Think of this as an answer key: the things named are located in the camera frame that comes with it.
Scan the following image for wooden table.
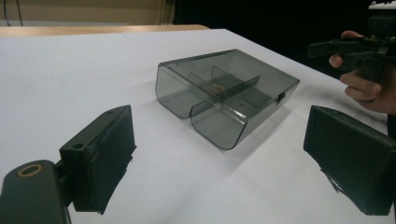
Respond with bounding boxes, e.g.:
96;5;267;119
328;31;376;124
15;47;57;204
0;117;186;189
0;24;209;39

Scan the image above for black hanging cable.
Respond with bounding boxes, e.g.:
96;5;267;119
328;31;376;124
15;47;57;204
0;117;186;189
2;0;24;27

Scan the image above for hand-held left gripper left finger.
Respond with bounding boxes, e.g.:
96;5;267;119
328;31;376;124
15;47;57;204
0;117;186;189
59;105;137;215

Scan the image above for clear grey compartment box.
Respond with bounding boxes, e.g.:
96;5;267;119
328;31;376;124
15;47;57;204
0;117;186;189
154;49;301;151

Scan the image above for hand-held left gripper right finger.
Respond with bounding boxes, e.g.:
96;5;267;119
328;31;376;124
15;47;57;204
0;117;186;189
303;105;396;217

